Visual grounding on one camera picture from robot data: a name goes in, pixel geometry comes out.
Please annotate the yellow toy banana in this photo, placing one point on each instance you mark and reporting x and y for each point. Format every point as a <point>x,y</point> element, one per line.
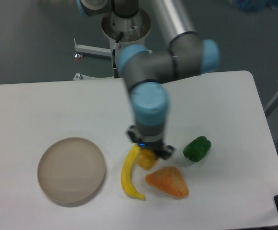
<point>126,174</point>

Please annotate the beige round plate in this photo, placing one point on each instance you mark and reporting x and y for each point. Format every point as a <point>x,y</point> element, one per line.
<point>71,171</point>

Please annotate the green toy pepper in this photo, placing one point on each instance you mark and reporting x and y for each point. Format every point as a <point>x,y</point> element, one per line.
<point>197,149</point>

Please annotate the orange toy bread wedge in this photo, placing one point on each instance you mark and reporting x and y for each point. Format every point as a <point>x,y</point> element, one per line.
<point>168,180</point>

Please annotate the yellow toy pepper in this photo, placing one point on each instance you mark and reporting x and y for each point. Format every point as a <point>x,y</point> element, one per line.
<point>147,159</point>

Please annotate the blue bag in background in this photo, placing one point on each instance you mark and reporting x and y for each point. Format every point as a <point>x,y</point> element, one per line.
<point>253,6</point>

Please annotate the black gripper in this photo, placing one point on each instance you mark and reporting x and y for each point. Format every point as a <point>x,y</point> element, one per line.
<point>154,143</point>

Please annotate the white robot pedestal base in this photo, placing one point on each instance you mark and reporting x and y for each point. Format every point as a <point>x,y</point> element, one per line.
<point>121,32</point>

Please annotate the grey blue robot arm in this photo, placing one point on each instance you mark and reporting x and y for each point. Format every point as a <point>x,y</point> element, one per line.
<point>143,71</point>

